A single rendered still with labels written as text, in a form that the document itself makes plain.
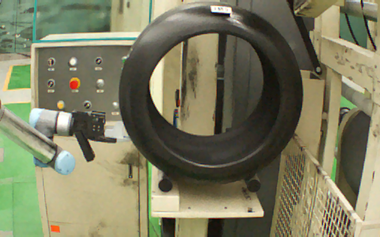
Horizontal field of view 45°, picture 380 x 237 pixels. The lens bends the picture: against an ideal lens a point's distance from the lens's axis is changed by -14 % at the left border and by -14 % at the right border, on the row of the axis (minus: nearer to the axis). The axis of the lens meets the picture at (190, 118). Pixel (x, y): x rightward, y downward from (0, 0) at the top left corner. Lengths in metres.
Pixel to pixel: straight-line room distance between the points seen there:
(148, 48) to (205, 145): 0.50
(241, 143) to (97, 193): 0.81
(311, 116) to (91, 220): 1.15
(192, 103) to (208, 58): 0.18
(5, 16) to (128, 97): 9.02
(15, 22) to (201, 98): 8.74
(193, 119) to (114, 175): 0.55
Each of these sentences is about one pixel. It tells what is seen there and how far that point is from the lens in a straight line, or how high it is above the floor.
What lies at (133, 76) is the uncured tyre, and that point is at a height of 1.24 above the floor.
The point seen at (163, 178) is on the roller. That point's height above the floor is 0.92.
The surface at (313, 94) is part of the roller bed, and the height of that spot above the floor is 1.14.
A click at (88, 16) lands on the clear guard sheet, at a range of 2.20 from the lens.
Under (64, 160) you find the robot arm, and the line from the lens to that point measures 1.56.
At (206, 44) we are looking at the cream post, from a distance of 1.88.
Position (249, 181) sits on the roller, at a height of 0.91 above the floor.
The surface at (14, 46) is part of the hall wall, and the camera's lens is 10.50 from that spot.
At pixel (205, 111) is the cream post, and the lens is 1.93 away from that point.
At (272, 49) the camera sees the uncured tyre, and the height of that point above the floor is 1.34.
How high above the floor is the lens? 1.53
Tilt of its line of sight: 15 degrees down
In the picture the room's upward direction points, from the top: 2 degrees clockwise
